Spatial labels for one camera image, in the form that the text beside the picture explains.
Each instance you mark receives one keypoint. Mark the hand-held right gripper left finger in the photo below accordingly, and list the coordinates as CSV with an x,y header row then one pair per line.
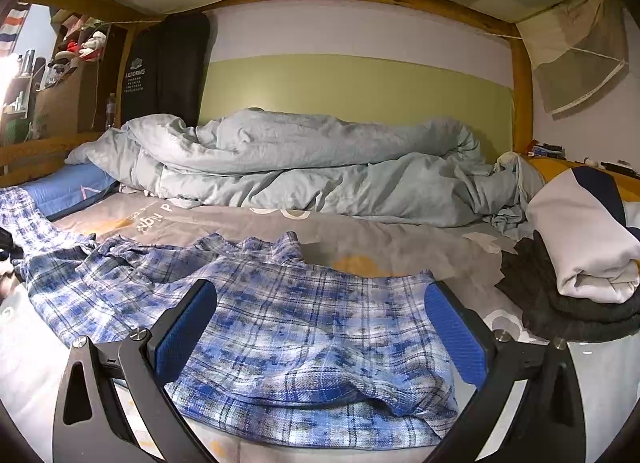
x,y
187,323

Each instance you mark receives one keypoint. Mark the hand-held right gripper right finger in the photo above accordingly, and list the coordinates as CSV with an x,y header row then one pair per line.
x,y
452,328

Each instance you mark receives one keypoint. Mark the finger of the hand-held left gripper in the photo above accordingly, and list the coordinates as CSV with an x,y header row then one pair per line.
x,y
6,242

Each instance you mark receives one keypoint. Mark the blue plaid shirt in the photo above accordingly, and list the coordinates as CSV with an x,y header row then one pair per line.
x,y
275,323

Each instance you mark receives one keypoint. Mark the blue pillow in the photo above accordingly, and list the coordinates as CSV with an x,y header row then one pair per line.
x,y
65,188

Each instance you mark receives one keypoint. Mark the folded black jacket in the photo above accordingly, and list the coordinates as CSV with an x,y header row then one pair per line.
x,y
550,323

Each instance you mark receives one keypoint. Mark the folded white hoodie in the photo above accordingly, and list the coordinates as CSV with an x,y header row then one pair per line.
x,y
575,243

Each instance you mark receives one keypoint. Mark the cluttered wooden shelf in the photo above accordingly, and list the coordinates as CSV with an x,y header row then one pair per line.
x,y
60,98

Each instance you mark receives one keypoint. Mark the clear plastic bottle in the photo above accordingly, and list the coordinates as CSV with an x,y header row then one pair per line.
x,y
111,113

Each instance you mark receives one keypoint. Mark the yellow cushion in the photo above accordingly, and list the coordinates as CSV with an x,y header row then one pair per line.
x,y
550,170

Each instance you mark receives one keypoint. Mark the grey duvet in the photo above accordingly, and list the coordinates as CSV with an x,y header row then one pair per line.
x,y
325,168

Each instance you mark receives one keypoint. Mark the red white plush toy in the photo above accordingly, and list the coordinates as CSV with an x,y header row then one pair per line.
x,y
82,45

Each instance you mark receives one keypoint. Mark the striped cloth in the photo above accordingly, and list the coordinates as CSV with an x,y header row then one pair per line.
x,y
12,25

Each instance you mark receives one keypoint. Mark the black hanging garment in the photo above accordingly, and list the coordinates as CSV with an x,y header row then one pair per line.
x,y
170,73

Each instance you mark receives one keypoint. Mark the checked hanging curtain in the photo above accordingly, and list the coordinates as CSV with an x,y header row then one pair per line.
x,y
575,73

